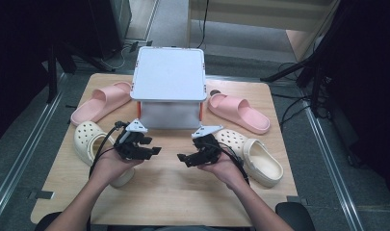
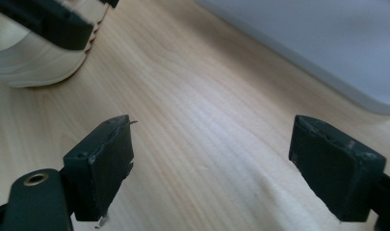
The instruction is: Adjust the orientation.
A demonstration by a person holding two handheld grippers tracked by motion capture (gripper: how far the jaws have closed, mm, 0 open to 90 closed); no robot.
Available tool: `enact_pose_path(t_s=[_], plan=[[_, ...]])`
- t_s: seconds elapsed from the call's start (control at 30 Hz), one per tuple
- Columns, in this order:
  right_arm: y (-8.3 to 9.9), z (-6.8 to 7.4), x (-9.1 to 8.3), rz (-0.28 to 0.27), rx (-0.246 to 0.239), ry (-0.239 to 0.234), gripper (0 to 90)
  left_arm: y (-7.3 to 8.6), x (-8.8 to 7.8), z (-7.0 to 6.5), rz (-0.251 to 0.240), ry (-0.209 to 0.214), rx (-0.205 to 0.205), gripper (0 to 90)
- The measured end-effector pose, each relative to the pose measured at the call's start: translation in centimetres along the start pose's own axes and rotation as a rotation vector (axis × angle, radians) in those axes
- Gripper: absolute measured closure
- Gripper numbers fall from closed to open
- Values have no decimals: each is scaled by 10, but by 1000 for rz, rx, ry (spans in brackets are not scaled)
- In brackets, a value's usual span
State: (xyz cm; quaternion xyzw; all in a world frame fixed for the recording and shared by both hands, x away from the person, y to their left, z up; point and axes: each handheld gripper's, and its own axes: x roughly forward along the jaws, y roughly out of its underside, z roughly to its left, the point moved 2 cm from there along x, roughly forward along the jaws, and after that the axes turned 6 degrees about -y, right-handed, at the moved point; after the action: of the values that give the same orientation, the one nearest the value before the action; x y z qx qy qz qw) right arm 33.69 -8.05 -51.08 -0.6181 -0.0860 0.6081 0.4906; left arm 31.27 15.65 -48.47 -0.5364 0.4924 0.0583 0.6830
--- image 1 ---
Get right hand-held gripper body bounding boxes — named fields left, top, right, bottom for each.
left=191, top=124, right=224, bottom=167

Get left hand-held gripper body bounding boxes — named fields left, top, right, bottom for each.
left=114, top=118, right=152, bottom=161

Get pink slipper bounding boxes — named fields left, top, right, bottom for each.
left=207, top=92, right=272, bottom=135
left=70, top=81, right=133, bottom=127

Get cream clog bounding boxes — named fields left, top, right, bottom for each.
left=73, top=120, right=136, bottom=189
left=213, top=128, right=284, bottom=189

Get white shoe rack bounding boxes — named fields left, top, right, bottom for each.
left=129, top=46, right=208, bottom=131

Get person's right hand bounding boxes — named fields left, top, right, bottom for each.
left=196, top=155, right=248, bottom=191

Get person's left hand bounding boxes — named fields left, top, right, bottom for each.
left=91, top=147, right=145, bottom=189

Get grey tape strip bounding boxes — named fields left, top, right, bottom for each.
left=286, top=195, right=310, bottom=206
left=28, top=191, right=56, bottom=200

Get person's right leg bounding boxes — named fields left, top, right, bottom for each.
left=274, top=201, right=316, bottom=231

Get black tripod stand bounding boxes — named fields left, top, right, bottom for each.
left=46, top=41, right=117, bottom=104

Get black cabinet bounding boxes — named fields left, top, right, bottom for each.
left=86, top=0, right=133, bottom=61

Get black metal stand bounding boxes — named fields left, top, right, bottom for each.
left=259, top=0, right=345, bottom=116

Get black curtain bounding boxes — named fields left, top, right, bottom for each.
left=0, top=0, right=88, bottom=148
left=321, top=0, right=390, bottom=206

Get light wooden shelf unit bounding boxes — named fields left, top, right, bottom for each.
left=186, top=0, right=341, bottom=62

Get right hand-held gripper black cable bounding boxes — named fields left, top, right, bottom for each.
left=215, top=142, right=250, bottom=187

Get hand-held gripper black cable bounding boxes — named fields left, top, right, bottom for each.
left=89, top=120, right=129, bottom=179
left=215, top=142, right=250, bottom=187

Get left hand-held gripper black cable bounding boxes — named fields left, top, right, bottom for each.
left=89, top=120, right=129, bottom=179

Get white floor cable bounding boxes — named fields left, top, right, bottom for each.
left=100, top=44, right=134, bottom=70

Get black floor cables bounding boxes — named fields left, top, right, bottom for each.
left=271, top=62, right=317, bottom=128

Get metal floor rail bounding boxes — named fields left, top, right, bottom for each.
left=299, top=92, right=365, bottom=231
left=0, top=73, right=67, bottom=222

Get black hanging cable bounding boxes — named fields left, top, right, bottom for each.
left=196, top=0, right=211, bottom=50

